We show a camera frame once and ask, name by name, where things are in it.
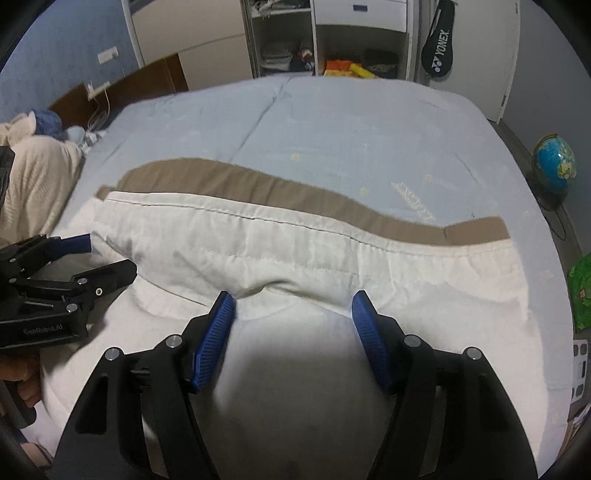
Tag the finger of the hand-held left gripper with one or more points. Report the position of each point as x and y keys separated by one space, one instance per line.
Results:
x=76 y=243
x=111 y=274

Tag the dark patterned bag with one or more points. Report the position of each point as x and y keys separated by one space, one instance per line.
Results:
x=381 y=62

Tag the grey folded clothes stack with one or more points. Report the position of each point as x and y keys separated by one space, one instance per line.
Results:
x=276 y=56

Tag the brown wooden headboard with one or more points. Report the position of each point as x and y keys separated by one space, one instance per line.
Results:
x=152 y=78

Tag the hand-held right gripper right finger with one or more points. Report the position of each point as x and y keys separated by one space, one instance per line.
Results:
x=371 y=341

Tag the white door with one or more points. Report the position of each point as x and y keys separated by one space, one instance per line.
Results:
x=485 y=46

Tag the person's left hand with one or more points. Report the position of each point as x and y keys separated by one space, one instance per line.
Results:
x=28 y=383

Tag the brown cardboard box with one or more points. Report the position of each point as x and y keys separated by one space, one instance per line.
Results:
x=579 y=422

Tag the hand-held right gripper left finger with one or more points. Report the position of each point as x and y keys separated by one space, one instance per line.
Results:
x=214 y=341

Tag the white wall outlet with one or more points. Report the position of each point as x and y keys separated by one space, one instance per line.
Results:
x=107 y=55

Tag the white power strip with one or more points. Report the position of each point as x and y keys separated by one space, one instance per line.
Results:
x=98 y=89

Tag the black racket bag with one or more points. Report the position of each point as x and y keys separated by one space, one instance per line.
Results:
x=437 y=41

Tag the white drawer unit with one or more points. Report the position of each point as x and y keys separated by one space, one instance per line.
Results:
x=369 y=16

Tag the tan pants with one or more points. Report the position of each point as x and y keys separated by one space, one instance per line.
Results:
x=194 y=173

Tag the blue globe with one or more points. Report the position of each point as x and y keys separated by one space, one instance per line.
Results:
x=554 y=161

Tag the cream fluffy blanket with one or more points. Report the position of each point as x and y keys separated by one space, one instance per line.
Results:
x=41 y=175

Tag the white open wardrobe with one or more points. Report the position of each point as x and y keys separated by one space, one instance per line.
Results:
x=281 y=27

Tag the pile of light clothes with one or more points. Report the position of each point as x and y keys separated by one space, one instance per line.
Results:
x=277 y=7

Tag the blue plush toy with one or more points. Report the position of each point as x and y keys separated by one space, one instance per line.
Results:
x=48 y=122

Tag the cream pants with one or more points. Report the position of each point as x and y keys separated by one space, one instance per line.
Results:
x=277 y=249

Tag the printed white box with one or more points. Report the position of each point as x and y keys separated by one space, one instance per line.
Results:
x=581 y=369

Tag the orange yellow toy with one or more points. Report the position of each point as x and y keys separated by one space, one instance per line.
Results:
x=344 y=68

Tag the green printed bag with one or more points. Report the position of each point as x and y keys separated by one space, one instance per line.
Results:
x=581 y=290

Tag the bed with light blue sheet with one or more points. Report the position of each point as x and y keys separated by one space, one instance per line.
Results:
x=346 y=129

